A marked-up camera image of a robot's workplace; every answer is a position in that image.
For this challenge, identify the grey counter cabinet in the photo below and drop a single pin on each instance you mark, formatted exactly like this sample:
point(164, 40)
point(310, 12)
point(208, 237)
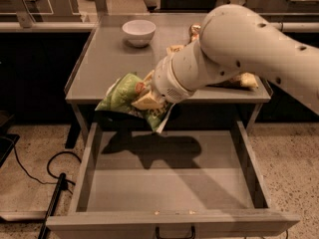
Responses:
point(106, 57)

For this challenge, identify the white ceramic bowl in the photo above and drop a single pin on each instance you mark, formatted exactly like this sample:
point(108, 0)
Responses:
point(139, 33)

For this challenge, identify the green jalapeno chip bag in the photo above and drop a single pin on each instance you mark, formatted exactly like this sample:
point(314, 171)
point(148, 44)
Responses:
point(126, 90)

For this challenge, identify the black drawer handle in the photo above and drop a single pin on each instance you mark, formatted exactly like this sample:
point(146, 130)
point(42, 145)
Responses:
point(175, 232)

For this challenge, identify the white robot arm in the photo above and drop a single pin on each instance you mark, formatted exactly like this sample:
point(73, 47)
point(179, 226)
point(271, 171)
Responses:
point(233, 40)

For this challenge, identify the shiny gold snack can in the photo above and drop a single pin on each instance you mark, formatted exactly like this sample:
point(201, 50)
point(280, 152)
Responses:
point(194, 31)

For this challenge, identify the black metal floor bar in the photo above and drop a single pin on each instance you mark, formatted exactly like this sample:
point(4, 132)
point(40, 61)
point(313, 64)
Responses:
point(60, 186)

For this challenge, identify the grey open top drawer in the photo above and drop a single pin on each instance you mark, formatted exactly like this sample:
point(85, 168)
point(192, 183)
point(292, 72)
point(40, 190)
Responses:
point(130, 182)

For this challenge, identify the black object at left edge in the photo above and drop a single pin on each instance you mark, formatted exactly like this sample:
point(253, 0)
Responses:
point(7, 140)

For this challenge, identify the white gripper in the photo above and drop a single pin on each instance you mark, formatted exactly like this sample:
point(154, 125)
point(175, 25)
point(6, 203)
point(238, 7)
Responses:
point(164, 79)

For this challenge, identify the brown yellow chip bag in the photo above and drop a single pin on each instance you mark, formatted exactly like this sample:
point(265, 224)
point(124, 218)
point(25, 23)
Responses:
point(243, 80)

